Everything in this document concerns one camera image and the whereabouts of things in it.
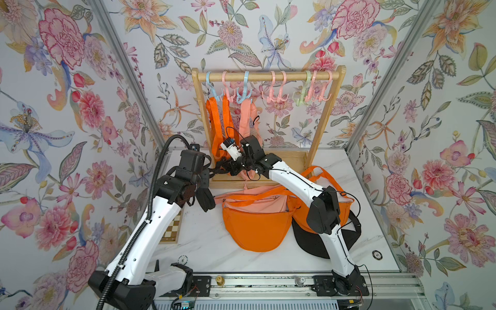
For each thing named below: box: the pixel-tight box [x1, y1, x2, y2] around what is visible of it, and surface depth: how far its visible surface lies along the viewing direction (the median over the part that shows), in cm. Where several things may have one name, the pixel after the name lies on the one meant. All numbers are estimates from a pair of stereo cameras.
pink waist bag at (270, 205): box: [213, 176, 289, 214], surface depth 94 cm
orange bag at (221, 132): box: [206, 94, 240, 161], surface depth 79 cm
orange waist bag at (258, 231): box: [222, 195, 296, 253], surface depth 87 cm
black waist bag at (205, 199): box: [195, 187, 216, 213], surface depth 78 cm
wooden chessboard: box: [158, 209, 184, 245], surface depth 87 cm
